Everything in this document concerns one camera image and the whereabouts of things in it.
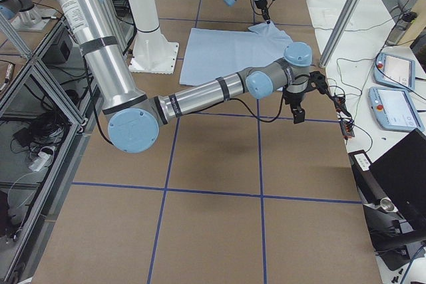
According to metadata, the white pedestal base plate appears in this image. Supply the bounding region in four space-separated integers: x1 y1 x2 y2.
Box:
129 29 179 74

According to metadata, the near teach pendant tablet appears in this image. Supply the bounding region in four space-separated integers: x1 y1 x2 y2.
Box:
368 87 425 132

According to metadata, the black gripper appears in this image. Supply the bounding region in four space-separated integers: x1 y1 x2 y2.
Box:
284 92 306 124
254 0 270 24

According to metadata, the aluminium frame rack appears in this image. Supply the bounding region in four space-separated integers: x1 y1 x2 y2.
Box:
1 19 101 283

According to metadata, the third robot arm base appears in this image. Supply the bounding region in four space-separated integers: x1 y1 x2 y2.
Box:
1 0 53 31

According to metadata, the light blue t-shirt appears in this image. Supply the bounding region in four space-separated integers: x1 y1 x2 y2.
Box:
179 22 293 86

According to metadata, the white power strip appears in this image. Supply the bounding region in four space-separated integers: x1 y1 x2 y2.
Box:
29 151 53 172

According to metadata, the black box with label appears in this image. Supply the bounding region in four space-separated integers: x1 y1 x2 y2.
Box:
348 150 398 213

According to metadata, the teach pendant tablet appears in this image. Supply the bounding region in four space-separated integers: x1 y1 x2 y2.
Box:
374 53 415 92
368 87 425 132

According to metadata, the black monitor on stand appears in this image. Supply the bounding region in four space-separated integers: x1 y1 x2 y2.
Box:
369 129 425 230

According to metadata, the small electronics board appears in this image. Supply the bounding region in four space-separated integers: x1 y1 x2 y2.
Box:
332 95 355 141

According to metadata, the far teach pendant tablet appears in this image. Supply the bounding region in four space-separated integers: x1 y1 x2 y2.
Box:
374 53 415 92

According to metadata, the aluminium frame post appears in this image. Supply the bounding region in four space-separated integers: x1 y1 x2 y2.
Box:
319 0 360 69

